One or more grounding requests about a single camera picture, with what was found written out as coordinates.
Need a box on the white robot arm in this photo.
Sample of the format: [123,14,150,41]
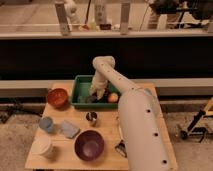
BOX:
[89,56,176,171]

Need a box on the blue cup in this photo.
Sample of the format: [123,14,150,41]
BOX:
[39,117,54,133]

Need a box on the red-orange bowl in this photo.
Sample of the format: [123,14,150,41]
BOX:
[46,88,68,108]

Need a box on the orange fruit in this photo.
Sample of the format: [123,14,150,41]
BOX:
[107,92,119,103]

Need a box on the blue-grey sponge cloth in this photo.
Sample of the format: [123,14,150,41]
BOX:
[60,121,80,139]

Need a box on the light blue cloth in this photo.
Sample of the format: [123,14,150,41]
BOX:
[144,88,153,96]

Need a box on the small black box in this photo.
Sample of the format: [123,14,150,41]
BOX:
[115,140,127,157]

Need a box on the white cup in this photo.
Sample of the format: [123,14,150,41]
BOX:
[32,135,53,158]

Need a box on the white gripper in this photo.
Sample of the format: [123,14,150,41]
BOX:
[89,71,108,100]

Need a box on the banana-shaped yellow object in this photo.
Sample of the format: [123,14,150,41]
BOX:
[116,116,123,141]

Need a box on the yellow black stand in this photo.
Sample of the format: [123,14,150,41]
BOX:
[180,97,213,143]

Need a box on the green plastic tray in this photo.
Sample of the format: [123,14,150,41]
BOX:
[70,75,118,109]

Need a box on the black eraser block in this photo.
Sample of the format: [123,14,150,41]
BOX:
[85,95,98,103]

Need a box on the small metal cup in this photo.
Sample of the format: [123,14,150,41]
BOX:
[86,111,97,126]

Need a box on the purple bowl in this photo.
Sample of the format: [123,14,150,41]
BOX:
[74,130,105,162]

